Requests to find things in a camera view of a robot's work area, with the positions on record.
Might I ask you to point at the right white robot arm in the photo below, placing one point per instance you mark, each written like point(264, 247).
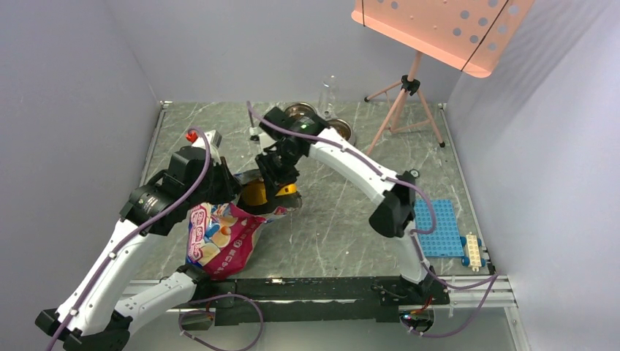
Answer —
point(393, 194)

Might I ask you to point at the white toy brick car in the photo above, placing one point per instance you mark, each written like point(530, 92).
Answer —
point(472, 257)

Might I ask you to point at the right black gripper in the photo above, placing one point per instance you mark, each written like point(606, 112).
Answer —
point(273, 178)

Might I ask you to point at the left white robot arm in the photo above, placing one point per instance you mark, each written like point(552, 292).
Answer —
point(96, 316)

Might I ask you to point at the pink music stand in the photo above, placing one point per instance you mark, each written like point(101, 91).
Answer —
point(469, 36)

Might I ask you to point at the yellow plastic scoop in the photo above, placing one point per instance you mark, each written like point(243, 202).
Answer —
point(255, 193)

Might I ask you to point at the blue building base plate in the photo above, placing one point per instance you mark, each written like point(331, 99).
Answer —
point(445, 241)

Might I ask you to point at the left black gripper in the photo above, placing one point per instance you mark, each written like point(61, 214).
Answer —
point(231, 186)

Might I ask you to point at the grey double pet bowl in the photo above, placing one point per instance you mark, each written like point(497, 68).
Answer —
point(298, 110)

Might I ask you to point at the colourful pet food bag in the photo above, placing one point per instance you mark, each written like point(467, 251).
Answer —
point(222, 238)

